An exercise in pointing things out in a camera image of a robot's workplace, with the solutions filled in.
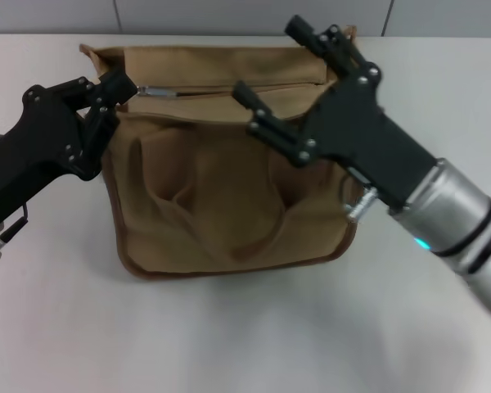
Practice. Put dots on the silver metal zipper pull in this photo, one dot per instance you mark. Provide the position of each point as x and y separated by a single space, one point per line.
157 91

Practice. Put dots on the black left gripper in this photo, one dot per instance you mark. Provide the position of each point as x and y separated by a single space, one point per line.
37 147

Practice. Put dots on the khaki canvas food bag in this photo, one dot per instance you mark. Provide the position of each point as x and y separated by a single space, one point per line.
229 196

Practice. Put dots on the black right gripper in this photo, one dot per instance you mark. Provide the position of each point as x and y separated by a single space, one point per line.
360 131

